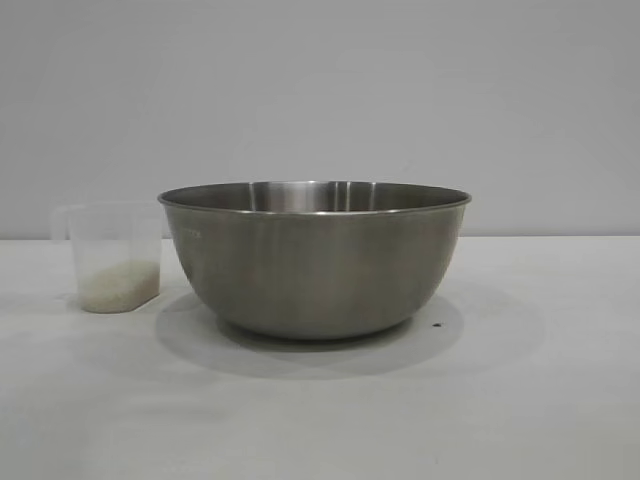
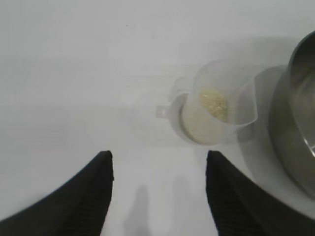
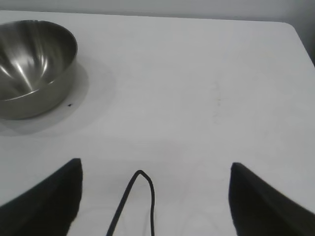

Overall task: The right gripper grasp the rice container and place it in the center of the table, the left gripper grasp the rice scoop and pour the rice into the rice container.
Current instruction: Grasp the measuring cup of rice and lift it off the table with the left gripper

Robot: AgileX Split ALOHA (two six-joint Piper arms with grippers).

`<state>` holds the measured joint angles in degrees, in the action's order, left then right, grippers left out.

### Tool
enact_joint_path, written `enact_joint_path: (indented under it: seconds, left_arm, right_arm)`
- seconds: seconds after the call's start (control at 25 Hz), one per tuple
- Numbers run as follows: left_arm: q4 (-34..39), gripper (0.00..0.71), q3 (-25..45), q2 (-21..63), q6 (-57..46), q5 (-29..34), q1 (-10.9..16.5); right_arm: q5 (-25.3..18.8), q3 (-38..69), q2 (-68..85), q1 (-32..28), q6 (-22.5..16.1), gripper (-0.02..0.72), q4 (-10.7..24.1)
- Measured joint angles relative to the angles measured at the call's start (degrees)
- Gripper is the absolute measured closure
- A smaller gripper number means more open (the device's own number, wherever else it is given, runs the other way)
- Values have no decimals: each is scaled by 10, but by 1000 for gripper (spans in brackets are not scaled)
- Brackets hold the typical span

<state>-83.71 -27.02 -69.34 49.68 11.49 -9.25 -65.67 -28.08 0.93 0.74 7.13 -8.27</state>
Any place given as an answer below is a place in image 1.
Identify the white rice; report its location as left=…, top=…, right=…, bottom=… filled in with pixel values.
left=79, top=259, right=162, bottom=314

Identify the stainless steel mixing bowl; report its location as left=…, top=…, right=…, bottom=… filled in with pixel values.
left=156, top=178, right=474, bottom=343

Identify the clear plastic measuring cup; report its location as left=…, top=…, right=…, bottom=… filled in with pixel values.
left=49, top=200, right=164, bottom=315

